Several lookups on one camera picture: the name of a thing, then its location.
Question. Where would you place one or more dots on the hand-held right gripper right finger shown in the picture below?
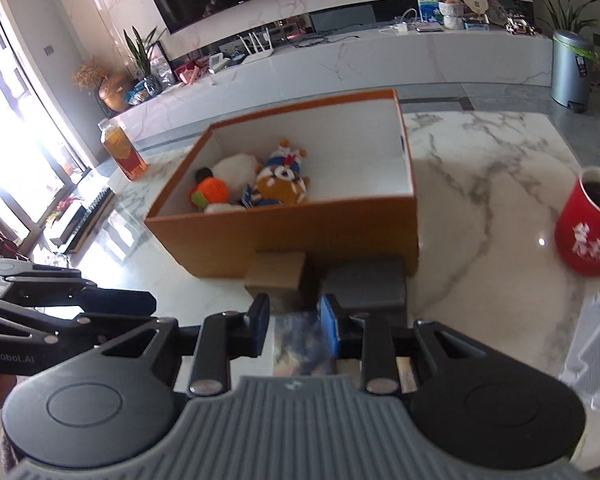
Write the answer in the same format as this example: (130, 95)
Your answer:
(329, 327)

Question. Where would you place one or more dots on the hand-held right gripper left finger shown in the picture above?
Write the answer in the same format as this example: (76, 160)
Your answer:
(261, 327)

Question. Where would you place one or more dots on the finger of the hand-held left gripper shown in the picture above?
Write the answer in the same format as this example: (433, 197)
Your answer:
(130, 304)
(30, 325)

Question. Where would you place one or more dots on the colourful printed packet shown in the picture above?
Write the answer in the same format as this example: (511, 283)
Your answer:
(300, 345)

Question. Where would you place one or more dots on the small brown cardboard box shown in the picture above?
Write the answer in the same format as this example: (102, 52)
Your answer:
(275, 275)

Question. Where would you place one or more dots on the dark grey box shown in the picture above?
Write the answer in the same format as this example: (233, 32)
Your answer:
(365, 282)

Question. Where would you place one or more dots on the orange cardboard box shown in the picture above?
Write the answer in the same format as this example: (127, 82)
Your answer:
(280, 240)

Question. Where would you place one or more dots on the long black ridged object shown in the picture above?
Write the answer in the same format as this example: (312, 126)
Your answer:
(82, 217)

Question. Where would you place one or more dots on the red flowers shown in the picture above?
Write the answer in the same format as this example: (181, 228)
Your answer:
(65, 206)

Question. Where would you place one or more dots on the brown raccoon plush toy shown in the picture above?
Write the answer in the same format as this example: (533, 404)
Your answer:
(280, 187)

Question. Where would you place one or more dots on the tea bottle red label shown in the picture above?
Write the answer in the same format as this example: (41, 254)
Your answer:
(125, 155)

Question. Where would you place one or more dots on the white plush toy orange scarf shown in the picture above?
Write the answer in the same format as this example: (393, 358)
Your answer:
(235, 170)

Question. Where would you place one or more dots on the blue white plush doll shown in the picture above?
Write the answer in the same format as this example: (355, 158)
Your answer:
(287, 155)

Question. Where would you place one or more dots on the blue snack bag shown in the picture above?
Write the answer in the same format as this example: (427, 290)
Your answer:
(141, 92)

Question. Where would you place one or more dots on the copper round vase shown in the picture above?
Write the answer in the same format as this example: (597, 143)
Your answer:
(115, 92)

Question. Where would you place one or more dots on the dried brown flowers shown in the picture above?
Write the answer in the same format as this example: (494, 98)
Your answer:
(87, 74)

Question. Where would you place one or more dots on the green plant in glass vase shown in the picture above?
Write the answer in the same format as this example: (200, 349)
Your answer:
(142, 55)

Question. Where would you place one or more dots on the white desk thermometer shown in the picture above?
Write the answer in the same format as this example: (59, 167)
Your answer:
(218, 62)

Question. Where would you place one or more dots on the white marble tv cabinet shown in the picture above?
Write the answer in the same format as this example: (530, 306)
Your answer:
(355, 65)

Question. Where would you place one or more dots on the red mug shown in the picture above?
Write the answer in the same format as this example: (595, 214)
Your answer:
(580, 235)

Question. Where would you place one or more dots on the white plastic grid piece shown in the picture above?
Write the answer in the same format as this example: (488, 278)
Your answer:
(597, 350)

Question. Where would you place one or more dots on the white router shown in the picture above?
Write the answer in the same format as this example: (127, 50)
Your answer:
(257, 55)

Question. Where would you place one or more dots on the dark grey panel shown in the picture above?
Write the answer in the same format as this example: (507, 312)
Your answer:
(342, 19)

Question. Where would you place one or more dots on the painted canvas picture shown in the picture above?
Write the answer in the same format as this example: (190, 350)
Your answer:
(425, 7)

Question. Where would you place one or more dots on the white knitted pot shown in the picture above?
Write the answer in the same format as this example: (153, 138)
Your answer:
(451, 15)

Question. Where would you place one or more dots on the grey pedal trash can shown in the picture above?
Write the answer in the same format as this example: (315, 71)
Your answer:
(570, 70)

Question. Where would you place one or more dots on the black white checkered toy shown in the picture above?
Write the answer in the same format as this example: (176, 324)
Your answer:
(520, 26)

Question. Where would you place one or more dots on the patterned decorative plate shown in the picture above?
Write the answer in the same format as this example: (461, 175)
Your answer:
(496, 12)

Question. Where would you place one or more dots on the round paper fan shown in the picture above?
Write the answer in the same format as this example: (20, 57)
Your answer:
(475, 1)

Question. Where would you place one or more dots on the tall green potted plant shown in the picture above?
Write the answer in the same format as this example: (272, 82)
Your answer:
(565, 15)

